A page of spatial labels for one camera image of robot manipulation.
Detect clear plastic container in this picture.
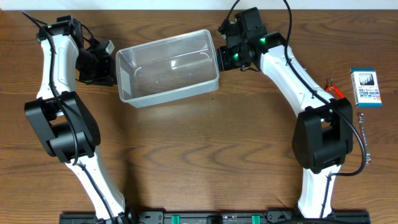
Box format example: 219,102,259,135
116,29,220,108

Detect blue white screw box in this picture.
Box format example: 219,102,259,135
350,68,382,108

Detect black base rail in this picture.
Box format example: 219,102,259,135
59,209,371,224

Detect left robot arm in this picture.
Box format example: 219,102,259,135
24,15,138,223

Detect silver wrench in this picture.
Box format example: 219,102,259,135
358,113,372,164

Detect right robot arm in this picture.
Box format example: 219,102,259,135
217,7,353,218

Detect red handled pliers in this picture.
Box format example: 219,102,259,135
324,78,345,98

